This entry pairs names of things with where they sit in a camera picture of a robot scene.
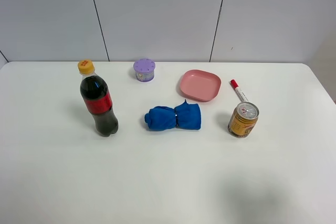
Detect gold drink can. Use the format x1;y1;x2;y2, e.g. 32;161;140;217
228;102;259;138

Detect purple round lidded container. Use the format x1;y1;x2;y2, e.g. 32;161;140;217
133;58;155;82

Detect rolled blue cloth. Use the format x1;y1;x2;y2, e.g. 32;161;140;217
144;100;202;131

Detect pink square plate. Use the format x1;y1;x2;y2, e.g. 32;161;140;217
179;69;222;102

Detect red capped white marker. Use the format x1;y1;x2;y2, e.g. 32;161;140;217
230;79;249;102

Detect cola bottle with yellow cap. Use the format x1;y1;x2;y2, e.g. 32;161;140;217
78;59;119;137

